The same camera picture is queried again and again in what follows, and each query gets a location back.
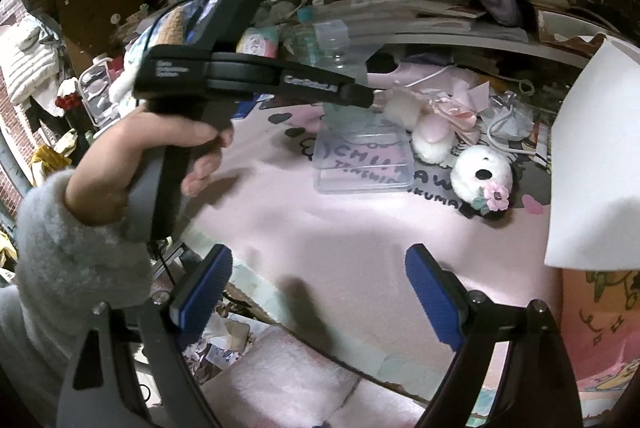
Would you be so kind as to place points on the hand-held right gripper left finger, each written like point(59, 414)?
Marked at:
point(205, 288)

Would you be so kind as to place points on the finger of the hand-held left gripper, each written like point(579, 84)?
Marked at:
point(350, 94)

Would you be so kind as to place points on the clear printed zip pouch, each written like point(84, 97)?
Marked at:
point(365, 163)

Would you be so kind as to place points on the glass bottle with blue cap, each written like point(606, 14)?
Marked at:
point(300, 38)

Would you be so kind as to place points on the person's left forearm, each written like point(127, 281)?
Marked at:
point(65, 258)

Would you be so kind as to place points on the white puffer jacket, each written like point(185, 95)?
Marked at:
point(25, 58)

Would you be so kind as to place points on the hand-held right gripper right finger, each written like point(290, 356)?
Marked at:
point(435, 298)

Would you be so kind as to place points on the clear plastic organiser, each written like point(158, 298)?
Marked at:
point(100, 93)

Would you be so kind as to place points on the pastel sanitary pad packet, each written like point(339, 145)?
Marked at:
point(257, 42)

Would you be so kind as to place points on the white pink pompom bow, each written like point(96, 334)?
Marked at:
point(435, 143)

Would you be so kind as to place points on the pink box with white lid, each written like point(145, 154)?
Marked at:
point(590, 158)

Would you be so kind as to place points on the person's left hand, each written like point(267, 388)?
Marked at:
point(110, 168)

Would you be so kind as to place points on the clear plastic bottle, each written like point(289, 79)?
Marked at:
point(340, 63)

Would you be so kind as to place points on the small white panda plush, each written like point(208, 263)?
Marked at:
point(470, 178)

